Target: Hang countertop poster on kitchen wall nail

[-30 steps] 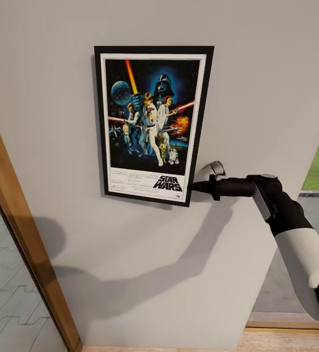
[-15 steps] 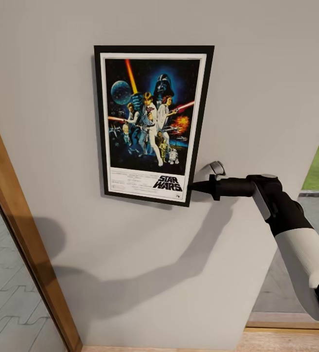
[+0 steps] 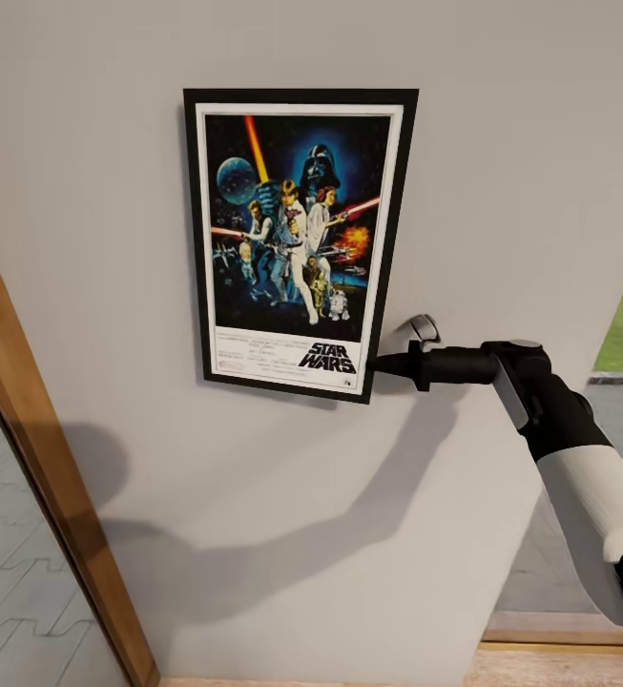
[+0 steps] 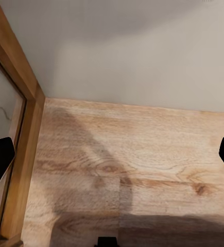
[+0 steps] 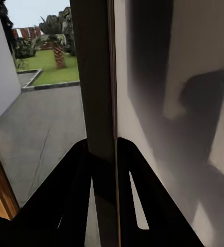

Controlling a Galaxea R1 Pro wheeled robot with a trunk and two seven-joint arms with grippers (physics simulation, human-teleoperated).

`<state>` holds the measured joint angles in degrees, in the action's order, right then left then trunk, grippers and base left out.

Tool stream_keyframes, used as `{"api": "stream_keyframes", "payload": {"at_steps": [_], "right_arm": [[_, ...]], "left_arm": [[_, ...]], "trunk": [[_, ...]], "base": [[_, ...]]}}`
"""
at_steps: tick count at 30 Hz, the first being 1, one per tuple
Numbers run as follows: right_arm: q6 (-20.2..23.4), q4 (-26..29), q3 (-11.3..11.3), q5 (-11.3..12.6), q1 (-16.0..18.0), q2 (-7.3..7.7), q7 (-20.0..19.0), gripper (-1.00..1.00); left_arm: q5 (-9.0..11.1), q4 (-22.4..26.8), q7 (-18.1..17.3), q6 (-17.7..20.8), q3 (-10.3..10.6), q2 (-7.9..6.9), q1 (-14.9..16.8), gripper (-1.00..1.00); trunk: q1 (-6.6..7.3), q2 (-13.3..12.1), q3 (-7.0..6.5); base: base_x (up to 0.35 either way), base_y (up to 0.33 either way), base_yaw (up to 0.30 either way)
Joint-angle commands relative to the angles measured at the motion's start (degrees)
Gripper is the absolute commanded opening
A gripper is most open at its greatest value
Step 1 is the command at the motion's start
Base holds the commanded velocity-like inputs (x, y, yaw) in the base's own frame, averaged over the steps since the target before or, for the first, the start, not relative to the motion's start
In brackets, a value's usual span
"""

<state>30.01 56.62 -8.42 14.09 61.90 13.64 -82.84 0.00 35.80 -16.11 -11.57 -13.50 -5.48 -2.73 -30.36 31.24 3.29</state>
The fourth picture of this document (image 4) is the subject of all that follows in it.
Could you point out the door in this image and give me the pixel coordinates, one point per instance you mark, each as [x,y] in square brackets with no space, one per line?
[21,108]

